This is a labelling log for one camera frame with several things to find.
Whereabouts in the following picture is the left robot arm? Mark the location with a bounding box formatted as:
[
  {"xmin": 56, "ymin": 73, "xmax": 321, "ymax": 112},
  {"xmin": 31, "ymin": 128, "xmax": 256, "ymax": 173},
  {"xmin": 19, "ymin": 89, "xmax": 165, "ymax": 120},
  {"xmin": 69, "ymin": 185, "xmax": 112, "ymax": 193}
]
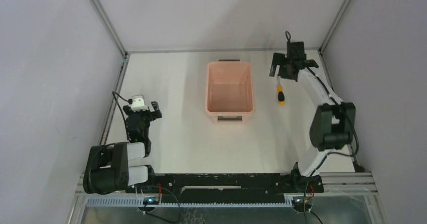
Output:
[{"xmin": 83, "ymin": 99, "xmax": 162, "ymax": 195}]

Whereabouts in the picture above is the aluminium frame front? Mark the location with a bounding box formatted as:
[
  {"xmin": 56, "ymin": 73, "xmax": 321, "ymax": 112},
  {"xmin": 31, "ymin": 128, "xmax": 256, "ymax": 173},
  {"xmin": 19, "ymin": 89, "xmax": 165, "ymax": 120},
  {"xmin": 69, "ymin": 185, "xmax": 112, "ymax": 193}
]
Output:
[{"xmin": 66, "ymin": 173, "xmax": 388, "ymax": 223}]

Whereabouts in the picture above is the yellow black screwdriver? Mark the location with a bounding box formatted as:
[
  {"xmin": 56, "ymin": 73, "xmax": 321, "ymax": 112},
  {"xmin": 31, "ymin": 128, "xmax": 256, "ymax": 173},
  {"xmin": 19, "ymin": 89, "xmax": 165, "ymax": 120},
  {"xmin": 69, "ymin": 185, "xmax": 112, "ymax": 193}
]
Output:
[{"xmin": 276, "ymin": 76, "xmax": 285, "ymax": 105}]

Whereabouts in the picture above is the black cable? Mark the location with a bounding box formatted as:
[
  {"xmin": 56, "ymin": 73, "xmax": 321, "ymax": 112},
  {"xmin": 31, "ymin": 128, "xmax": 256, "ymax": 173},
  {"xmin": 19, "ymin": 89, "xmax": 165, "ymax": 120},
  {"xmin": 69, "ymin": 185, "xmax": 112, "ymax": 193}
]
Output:
[
  {"xmin": 284, "ymin": 30, "xmax": 360, "ymax": 224},
  {"xmin": 135, "ymin": 184, "xmax": 182, "ymax": 224}
]

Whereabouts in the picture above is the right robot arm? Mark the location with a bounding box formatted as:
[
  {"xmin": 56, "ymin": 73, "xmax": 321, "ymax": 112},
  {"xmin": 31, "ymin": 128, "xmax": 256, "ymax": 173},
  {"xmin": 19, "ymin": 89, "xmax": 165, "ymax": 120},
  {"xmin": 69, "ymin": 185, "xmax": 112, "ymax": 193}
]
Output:
[{"xmin": 269, "ymin": 41, "xmax": 355, "ymax": 179}]

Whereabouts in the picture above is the right black cable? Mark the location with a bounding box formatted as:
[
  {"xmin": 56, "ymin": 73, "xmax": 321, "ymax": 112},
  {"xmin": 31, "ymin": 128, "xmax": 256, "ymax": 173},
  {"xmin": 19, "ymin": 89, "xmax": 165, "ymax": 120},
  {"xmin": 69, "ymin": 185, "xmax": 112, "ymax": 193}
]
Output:
[{"xmin": 284, "ymin": 30, "xmax": 360, "ymax": 224}]

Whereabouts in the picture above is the left black cable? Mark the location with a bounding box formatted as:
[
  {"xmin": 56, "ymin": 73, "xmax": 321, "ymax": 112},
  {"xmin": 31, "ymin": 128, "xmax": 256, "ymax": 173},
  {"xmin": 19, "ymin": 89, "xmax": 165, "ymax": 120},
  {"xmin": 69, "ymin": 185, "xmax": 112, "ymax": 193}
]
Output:
[{"xmin": 135, "ymin": 184, "xmax": 182, "ymax": 224}]

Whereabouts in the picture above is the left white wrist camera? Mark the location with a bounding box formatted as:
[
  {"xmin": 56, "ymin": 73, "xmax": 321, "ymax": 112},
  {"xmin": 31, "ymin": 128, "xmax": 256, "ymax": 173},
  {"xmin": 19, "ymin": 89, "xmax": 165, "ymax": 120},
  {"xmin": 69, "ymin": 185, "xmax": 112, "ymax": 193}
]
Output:
[{"xmin": 130, "ymin": 95, "xmax": 149, "ymax": 112}]

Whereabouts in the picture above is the pink plastic bin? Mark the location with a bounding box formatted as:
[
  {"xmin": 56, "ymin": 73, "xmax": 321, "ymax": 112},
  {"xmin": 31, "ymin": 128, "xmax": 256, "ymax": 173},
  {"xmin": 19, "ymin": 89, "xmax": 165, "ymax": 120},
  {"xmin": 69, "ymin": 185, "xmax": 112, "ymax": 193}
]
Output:
[{"xmin": 204, "ymin": 60, "xmax": 256, "ymax": 123}]

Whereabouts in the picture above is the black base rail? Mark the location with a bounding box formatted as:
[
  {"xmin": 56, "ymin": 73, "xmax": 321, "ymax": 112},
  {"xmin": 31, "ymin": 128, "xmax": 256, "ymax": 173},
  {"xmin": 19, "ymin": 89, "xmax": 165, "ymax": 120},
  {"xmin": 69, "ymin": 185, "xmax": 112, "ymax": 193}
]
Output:
[{"xmin": 125, "ymin": 173, "xmax": 324, "ymax": 204}]

